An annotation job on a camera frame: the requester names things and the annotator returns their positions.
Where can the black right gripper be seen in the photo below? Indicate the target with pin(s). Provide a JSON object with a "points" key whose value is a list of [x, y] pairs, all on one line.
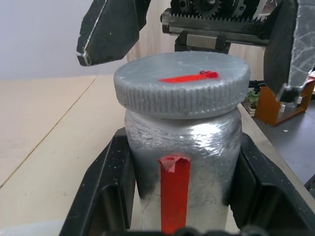
{"points": [[209, 23]]}

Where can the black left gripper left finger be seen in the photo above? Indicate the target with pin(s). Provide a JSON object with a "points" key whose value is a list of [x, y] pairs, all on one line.
{"points": [[108, 177]]}

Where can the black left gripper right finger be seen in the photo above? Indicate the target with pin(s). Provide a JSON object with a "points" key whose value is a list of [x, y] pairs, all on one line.
{"points": [[265, 191]]}

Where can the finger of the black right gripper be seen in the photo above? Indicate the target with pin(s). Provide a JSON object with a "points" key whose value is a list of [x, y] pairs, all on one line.
{"points": [[288, 49], [110, 32]]}

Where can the silver jar with red tape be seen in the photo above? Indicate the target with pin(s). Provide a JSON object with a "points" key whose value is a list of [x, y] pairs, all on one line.
{"points": [[209, 162]]}

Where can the grey ribbed jar lid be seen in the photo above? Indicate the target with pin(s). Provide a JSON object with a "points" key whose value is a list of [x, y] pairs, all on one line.
{"points": [[177, 96]]}

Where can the small green plant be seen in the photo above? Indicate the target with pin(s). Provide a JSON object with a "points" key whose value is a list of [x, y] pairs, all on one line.
{"points": [[253, 97]]}

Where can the orange wooden shelf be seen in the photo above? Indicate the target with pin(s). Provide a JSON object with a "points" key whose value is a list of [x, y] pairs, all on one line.
{"points": [[273, 108]]}

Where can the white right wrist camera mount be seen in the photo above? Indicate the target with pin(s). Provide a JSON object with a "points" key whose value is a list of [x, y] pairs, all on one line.
{"points": [[264, 7]]}

